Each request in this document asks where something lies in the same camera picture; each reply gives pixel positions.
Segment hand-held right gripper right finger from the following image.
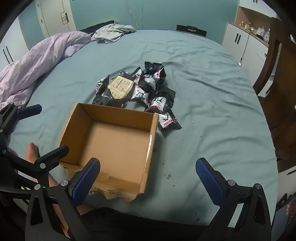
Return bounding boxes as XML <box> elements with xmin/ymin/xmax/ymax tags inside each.
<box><xmin>195</xmin><ymin>158</ymin><xmax>272</xmax><ymax>241</ymax></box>

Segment bottles on shelf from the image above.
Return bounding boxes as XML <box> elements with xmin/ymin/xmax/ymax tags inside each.
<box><xmin>239</xmin><ymin>21</ymin><xmax>271</xmax><ymax>41</ymax></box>

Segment person's dark pants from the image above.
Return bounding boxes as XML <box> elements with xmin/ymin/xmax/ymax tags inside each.
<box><xmin>76</xmin><ymin>206</ymin><xmax>222</xmax><ymax>241</ymax></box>

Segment pile of black packets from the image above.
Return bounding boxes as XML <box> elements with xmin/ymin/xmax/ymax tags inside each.
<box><xmin>92</xmin><ymin>61</ymin><xmax>176</xmax><ymax>114</ymax></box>

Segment wooden chair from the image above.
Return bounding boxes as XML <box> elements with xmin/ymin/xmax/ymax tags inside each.
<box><xmin>252</xmin><ymin>17</ymin><xmax>296</xmax><ymax>173</ymax></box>

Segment dark device with red lights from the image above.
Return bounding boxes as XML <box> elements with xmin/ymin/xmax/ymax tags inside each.
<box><xmin>270</xmin><ymin>192</ymin><xmax>296</xmax><ymax>232</ymax></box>

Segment white charger cable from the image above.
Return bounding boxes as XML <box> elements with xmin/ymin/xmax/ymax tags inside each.
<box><xmin>238</xmin><ymin>35</ymin><xmax>249</xmax><ymax>66</ymax></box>

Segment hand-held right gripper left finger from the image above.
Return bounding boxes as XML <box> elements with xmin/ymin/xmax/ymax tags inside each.
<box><xmin>25</xmin><ymin>158</ymin><xmax>101</xmax><ymax>241</ymax></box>

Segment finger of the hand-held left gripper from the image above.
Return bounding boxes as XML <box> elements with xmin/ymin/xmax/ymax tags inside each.
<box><xmin>5</xmin><ymin>145</ymin><xmax>70</xmax><ymax>186</ymax></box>
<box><xmin>0</xmin><ymin>103</ymin><xmax>42</xmax><ymax>134</ymax></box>

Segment white door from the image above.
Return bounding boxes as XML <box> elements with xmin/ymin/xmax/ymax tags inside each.
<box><xmin>37</xmin><ymin>0</ymin><xmax>77</xmax><ymax>37</ymax></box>

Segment wall cable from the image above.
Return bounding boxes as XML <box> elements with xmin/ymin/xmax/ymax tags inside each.
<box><xmin>125</xmin><ymin>0</ymin><xmax>139</xmax><ymax>30</ymax></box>

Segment cardboard box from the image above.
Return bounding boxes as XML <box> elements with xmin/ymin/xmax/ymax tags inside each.
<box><xmin>57</xmin><ymin>103</ymin><xmax>159</xmax><ymax>215</ymax></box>

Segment beige snack bag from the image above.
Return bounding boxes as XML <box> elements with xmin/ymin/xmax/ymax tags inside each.
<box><xmin>109</xmin><ymin>75</ymin><xmax>136</xmax><ymax>92</ymax></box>
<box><xmin>107</xmin><ymin>87</ymin><xmax>130</xmax><ymax>100</ymax></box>

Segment black bag behind bed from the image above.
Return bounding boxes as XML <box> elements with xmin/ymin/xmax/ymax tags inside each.
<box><xmin>176</xmin><ymin>24</ymin><xmax>207</xmax><ymax>37</ymax></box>

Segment person's bare leg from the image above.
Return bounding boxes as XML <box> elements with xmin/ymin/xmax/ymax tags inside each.
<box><xmin>14</xmin><ymin>142</ymin><xmax>70</xmax><ymax>238</ymax></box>

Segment bed with teal sheet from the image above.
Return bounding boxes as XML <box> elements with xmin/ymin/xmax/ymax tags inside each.
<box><xmin>7</xmin><ymin>30</ymin><xmax>279</xmax><ymax>226</ymax></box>

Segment white cabinet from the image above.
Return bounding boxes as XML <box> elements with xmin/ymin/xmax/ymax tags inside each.
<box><xmin>221</xmin><ymin>21</ymin><xmax>269</xmax><ymax>66</ymax></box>

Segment purple blanket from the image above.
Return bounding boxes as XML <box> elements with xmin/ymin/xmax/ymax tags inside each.
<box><xmin>0</xmin><ymin>31</ymin><xmax>92</xmax><ymax>109</ymax></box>

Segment white wardrobe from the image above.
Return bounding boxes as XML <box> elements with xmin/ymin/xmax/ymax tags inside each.
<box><xmin>0</xmin><ymin>17</ymin><xmax>29</xmax><ymax>67</ymax></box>

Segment grey garment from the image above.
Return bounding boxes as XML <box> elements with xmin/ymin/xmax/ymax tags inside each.
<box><xmin>91</xmin><ymin>23</ymin><xmax>137</xmax><ymax>44</ymax></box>

